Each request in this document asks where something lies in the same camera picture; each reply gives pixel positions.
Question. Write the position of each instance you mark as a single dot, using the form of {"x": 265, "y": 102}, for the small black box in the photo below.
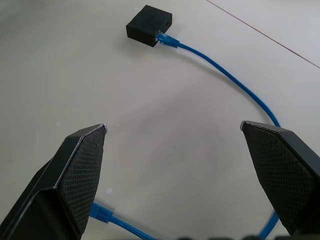
{"x": 147, "y": 23}

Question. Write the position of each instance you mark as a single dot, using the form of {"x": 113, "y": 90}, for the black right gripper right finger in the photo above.
{"x": 282, "y": 170}

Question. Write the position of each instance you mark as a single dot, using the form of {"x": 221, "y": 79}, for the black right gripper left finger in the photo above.
{"x": 62, "y": 180}

